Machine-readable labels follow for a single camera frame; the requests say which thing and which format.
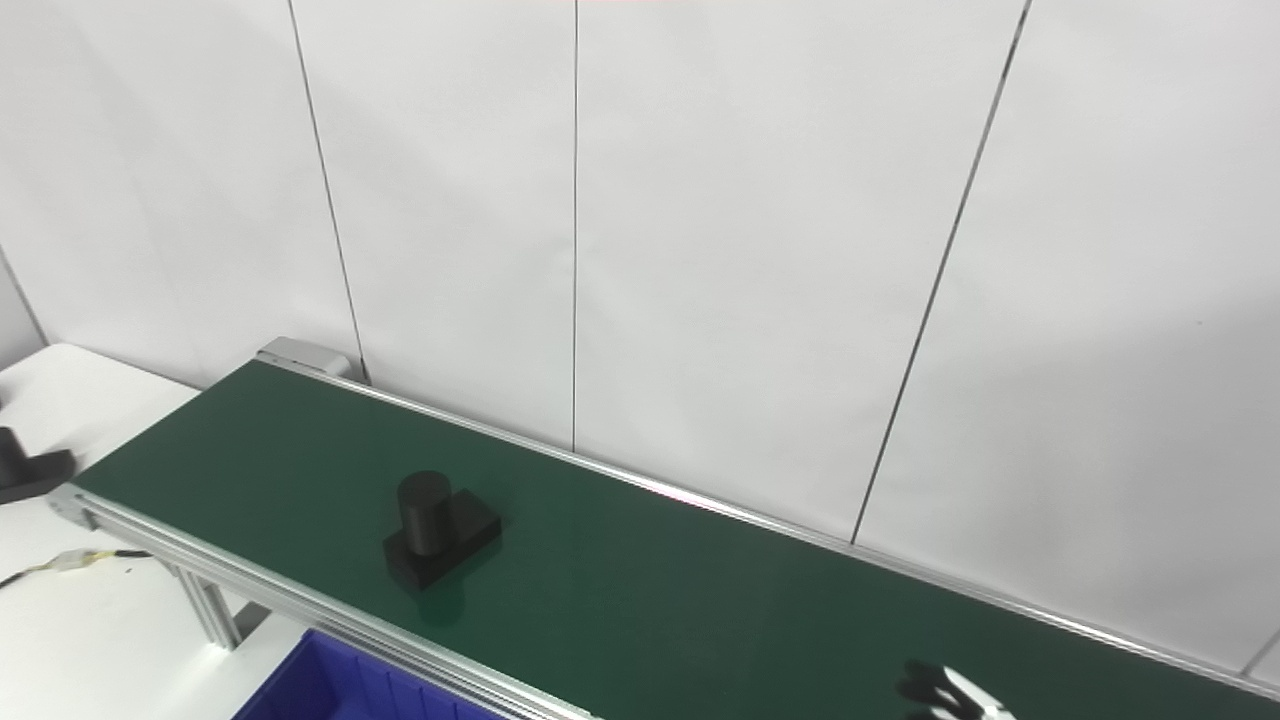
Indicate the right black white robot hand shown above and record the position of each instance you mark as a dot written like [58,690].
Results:
[960,700]

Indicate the black cylinder block part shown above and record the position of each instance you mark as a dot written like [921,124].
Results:
[30,475]
[425,515]

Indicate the green conveyor belt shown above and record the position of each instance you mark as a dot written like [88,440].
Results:
[250,582]
[650,600]

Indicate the blue plastic bin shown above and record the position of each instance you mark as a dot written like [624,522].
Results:
[330,690]

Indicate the grey conveyor end cap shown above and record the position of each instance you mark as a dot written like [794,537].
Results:
[300,355]

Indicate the aluminium conveyor leg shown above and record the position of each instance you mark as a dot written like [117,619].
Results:
[212,610]

